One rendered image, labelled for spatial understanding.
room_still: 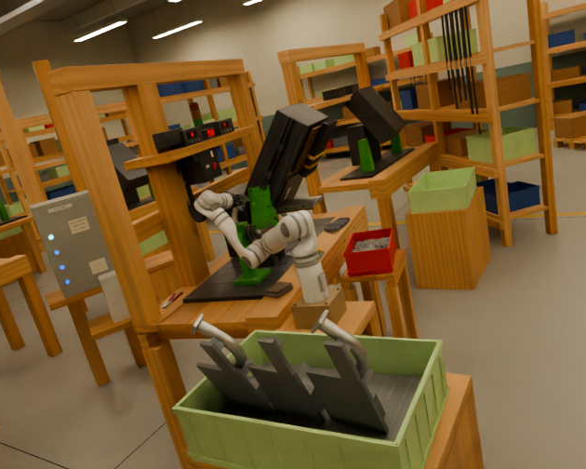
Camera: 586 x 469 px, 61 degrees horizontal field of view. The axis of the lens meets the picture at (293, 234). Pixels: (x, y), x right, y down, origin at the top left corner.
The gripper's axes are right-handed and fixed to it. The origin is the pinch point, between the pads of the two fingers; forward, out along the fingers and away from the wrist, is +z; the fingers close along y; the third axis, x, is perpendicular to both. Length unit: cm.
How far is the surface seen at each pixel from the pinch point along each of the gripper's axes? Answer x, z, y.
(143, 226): 29.0, -33.5, 17.3
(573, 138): -197, 628, -105
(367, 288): 2, 40, -71
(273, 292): 7, -33, -49
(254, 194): -5.5, 5.5, -1.4
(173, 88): 92, 403, 363
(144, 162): 4.3, -36.6, 32.4
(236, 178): 12, 58, 36
